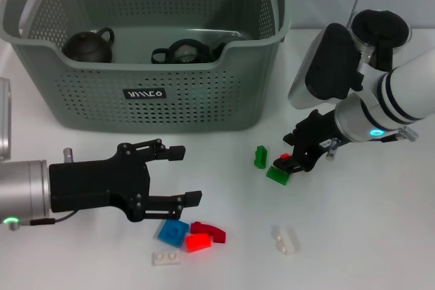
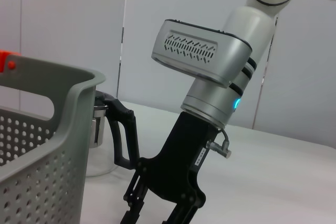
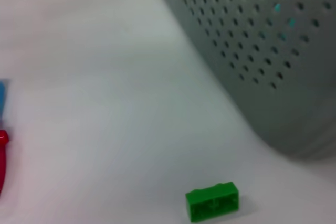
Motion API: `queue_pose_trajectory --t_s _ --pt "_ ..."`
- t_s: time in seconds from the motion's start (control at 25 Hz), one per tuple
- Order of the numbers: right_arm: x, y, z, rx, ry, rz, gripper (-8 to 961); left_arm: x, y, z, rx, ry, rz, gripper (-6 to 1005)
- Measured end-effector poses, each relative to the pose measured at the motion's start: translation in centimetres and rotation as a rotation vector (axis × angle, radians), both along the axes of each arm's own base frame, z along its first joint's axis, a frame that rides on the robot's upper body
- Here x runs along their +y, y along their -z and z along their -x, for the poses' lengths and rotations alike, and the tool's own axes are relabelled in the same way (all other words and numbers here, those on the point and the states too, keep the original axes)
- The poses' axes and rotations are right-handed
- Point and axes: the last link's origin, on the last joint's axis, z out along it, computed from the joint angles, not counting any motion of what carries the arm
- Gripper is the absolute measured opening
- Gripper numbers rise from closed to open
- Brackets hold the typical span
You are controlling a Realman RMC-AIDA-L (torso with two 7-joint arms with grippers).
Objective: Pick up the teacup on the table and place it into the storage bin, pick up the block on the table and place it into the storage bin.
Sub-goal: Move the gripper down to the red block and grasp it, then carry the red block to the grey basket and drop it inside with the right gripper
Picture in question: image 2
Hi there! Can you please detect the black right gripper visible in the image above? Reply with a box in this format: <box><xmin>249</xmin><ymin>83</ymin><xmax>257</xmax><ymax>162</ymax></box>
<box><xmin>120</xmin><ymin>112</ymin><xmax>221</xmax><ymax>224</ymax></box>

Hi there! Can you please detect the grey perforated storage basket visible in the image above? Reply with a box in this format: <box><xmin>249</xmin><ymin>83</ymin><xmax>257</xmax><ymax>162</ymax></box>
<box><xmin>0</xmin><ymin>56</ymin><xmax>107</xmax><ymax>224</ymax></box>

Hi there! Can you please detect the glass pitcher black lid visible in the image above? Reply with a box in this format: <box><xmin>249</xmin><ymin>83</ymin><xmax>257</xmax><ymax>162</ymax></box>
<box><xmin>85</xmin><ymin>90</ymin><xmax>141</xmax><ymax>178</ymax></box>

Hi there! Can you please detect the orange object in basket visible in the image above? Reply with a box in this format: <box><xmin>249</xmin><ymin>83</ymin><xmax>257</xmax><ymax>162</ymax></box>
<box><xmin>0</xmin><ymin>49</ymin><xmax>22</xmax><ymax>74</ymax></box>

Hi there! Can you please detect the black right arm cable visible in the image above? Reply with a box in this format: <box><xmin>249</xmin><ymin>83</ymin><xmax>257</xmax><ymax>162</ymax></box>
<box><xmin>206</xmin><ymin>127</ymin><xmax>234</xmax><ymax>158</ymax></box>

